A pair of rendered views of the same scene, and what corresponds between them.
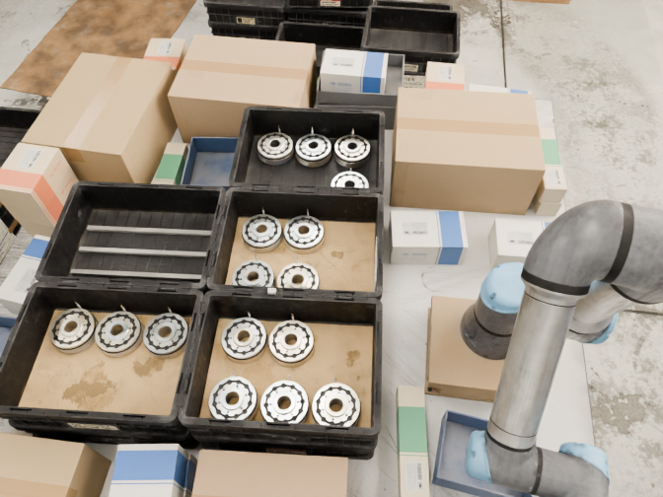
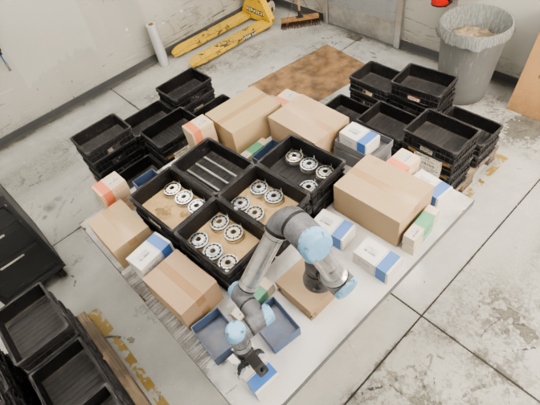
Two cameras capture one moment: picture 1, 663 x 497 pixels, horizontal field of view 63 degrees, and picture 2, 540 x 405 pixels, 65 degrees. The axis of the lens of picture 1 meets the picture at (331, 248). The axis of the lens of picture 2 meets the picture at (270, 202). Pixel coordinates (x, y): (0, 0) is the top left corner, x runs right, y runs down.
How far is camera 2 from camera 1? 1.19 m
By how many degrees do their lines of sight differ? 29
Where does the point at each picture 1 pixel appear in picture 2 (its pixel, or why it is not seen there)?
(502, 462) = (235, 292)
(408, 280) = not seen: hidden behind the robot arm
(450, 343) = (297, 273)
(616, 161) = not seen: outside the picture
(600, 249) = (279, 220)
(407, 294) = not seen: hidden behind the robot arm
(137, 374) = (180, 215)
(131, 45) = (318, 85)
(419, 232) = (327, 223)
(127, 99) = (252, 112)
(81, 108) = (233, 109)
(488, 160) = (376, 205)
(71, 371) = (162, 203)
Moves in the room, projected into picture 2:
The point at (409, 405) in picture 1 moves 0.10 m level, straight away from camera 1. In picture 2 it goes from (262, 286) to (280, 276)
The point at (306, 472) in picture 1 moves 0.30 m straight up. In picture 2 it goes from (200, 276) to (182, 239)
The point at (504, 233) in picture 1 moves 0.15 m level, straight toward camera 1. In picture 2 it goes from (366, 244) to (338, 256)
